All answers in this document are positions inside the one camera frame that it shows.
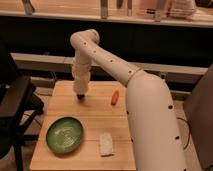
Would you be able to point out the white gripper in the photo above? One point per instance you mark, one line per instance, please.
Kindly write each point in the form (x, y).
(81, 74)

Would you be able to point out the black ceramic cup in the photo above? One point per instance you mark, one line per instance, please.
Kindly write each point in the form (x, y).
(80, 97)

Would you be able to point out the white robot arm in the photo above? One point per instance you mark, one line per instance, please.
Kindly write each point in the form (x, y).
(150, 111)

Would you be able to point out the orange carrot toy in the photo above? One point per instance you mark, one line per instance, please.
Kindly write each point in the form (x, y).
(115, 98)

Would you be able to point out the green round plate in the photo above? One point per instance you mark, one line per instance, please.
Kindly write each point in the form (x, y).
(64, 135)

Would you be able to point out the black office chair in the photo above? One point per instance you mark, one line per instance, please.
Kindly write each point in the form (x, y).
(18, 108)

